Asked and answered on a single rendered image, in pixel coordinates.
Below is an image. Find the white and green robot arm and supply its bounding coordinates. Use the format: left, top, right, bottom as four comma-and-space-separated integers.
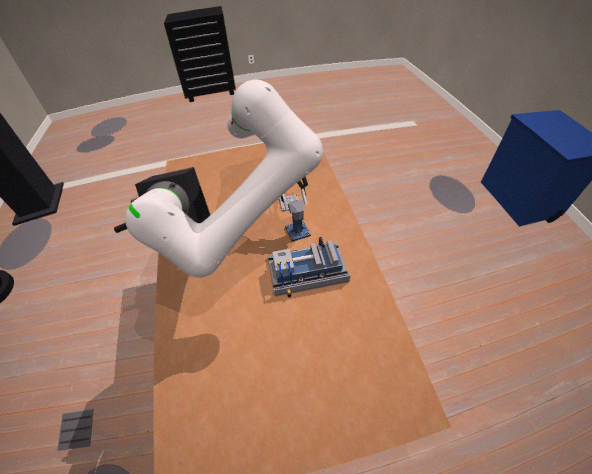
114, 80, 323, 278

